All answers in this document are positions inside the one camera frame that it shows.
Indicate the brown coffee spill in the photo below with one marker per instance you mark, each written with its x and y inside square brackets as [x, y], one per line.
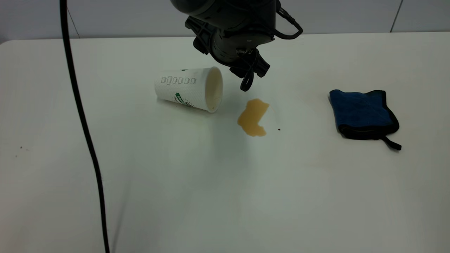
[251, 119]

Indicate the white paper coffee cup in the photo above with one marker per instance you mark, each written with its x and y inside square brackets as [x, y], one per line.
[182, 89]

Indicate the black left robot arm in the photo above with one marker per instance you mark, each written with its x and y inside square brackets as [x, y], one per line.
[232, 31]

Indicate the blue cloth with black trim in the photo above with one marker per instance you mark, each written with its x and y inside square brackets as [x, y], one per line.
[358, 112]

